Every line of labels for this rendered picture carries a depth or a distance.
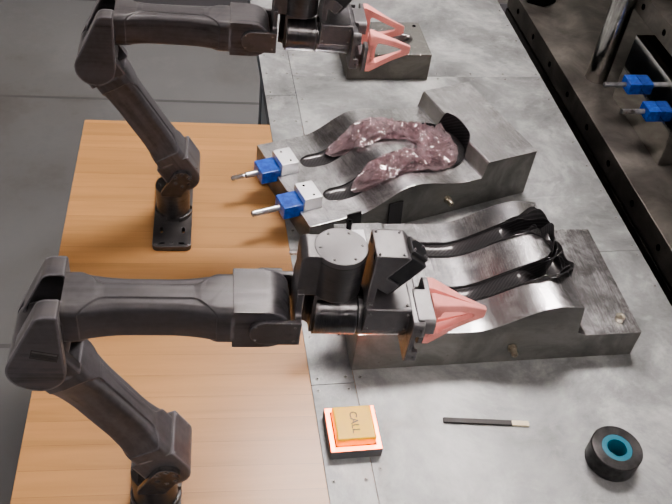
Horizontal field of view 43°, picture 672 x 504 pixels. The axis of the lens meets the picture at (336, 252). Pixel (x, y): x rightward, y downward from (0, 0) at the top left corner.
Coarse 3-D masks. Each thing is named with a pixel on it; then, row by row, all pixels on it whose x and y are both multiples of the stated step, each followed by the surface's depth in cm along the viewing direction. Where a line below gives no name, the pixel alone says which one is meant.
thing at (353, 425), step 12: (336, 408) 130; (348, 408) 130; (360, 408) 130; (336, 420) 128; (348, 420) 129; (360, 420) 129; (372, 420) 129; (336, 432) 127; (348, 432) 127; (360, 432) 127; (372, 432) 128; (336, 444) 127; (348, 444) 127; (360, 444) 128
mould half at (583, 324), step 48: (432, 240) 153; (528, 240) 147; (576, 240) 160; (528, 288) 140; (576, 288) 151; (384, 336) 135; (480, 336) 139; (528, 336) 141; (576, 336) 143; (624, 336) 145
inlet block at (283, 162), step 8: (272, 152) 167; (280, 152) 167; (288, 152) 167; (256, 160) 166; (264, 160) 166; (272, 160) 167; (280, 160) 165; (288, 160) 165; (296, 160) 165; (256, 168) 166; (264, 168) 164; (272, 168) 165; (280, 168) 165; (288, 168) 165; (296, 168) 166; (232, 176) 163; (240, 176) 164; (248, 176) 164; (264, 176) 164; (272, 176) 165
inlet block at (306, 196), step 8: (296, 184) 160; (304, 184) 160; (312, 184) 160; (288, 192) 160; (296, 192) 160; (304, 192) 159; (312, 192) 159; (280, 200) 158; (288, 200) 158; (296, 200) 159; (304, 200) 157; (312, 200) 158; (320, 200) 159; (264, 208) 157; (272, 208) 158; (280, 208) 158; (288, 208) 157; (296, 208) 158; (304, 208) 159; (312, 208) 159; (288, 216) 158; (296, 216) 160
